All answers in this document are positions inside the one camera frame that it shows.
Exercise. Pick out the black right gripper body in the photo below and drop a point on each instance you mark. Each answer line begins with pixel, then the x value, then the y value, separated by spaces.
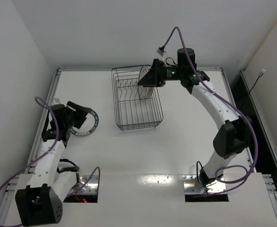
pixel 160 75

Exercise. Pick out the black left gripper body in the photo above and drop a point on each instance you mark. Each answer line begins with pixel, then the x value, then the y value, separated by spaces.
pixel 72 113

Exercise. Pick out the white plate with grey motif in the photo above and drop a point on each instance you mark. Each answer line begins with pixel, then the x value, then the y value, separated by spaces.
pixel 149 92

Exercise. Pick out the blue rimmed white plate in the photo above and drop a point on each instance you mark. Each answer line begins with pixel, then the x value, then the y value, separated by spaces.
pixel 88 127

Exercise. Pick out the orange sunburst plate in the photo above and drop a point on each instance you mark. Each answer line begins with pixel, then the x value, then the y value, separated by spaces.
pixel 143 92

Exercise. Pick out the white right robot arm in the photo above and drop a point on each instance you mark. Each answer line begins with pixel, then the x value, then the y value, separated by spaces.
pixel 233 133

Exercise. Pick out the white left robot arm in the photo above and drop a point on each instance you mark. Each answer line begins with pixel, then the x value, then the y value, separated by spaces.
pixel 41 201

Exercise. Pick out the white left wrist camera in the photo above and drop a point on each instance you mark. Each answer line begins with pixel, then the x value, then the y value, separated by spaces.
pixel 56 101

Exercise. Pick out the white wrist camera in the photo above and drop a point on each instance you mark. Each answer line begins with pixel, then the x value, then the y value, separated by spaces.
pixel 56 101
pixel 161 51

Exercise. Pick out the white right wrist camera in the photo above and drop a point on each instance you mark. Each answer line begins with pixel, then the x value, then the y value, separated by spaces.
pixel 161 51

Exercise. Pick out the black wire dish rack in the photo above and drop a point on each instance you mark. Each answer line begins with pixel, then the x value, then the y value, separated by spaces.
pixel 131 112

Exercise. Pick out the aluminium frame rail left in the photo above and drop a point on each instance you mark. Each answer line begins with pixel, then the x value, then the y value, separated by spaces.
pixel 8 188

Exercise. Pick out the aluminium frame rail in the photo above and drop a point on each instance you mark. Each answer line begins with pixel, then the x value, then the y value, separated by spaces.
pixel 267 157
pixel 8 188

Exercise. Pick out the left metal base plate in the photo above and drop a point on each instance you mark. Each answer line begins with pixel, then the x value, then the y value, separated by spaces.
pixel 85 187

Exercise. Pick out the metal base plate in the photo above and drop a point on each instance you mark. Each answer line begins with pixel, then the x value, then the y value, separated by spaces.
pixel 193 187
pixel 85 187

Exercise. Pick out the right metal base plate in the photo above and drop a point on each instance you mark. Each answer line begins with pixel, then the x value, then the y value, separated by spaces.
pixel 193 187

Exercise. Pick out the aluminium frame rail right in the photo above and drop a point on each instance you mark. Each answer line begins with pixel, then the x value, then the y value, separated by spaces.
pixel 267 157

